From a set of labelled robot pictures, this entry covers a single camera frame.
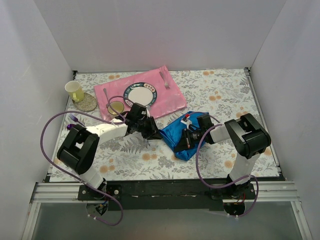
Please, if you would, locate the blue cloth napkin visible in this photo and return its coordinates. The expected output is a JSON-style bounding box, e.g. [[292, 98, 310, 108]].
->
[[159, 111, 203, 162]]

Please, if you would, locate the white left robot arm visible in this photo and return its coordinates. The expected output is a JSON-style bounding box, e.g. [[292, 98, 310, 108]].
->
[[57, 103, 162, 200]]

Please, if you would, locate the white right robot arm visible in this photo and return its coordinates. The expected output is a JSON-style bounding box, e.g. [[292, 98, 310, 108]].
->
[[174, 113, 272, 199]]

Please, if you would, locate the white plate green rim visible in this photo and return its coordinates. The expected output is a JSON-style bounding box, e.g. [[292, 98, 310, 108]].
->
[[123, 82, 158, 107]]

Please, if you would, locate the silver spoon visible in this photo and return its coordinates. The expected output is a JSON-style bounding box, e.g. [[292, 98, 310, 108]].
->
[[103, 88, 110, 108]]

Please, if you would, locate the pink satin placemat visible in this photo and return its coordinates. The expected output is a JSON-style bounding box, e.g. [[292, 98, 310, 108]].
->
[[94, 65, 187, 120]]

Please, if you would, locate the silver fork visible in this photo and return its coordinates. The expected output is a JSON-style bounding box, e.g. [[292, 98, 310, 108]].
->
[[159, 71, 170, 90]]

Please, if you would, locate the round speckled coaster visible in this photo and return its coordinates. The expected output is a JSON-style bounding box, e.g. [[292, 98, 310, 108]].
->
[[72, 92, 98, 112]]

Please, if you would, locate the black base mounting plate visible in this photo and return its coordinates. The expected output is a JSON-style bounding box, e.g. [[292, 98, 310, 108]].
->
[[77, 179, 257, 211]]

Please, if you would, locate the purple plastic fork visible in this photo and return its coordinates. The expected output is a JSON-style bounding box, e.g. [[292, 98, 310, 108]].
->
[[68, 113, 85, 127]]

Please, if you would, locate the purple plastic spoon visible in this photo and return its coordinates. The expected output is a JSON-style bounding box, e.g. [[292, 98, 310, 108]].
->
[[66, 124, 75, 130]]

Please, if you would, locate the yellow mug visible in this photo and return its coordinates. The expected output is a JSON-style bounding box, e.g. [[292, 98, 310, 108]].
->
[[64, 80, 85, 103]]

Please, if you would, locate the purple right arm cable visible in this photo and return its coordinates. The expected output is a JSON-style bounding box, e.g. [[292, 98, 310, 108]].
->
[[186, 111, 259, 218]]

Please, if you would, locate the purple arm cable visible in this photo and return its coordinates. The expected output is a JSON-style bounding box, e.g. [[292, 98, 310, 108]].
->
[[40, 94, 132, 227], [186, 111, 259, 218]]

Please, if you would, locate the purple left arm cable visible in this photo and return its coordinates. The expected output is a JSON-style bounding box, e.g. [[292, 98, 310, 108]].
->
[[40, 94, 132, 227]]

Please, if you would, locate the aluminium front frame rail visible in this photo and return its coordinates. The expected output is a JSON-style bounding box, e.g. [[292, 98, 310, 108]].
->
[[30, 181, 301, 203]]

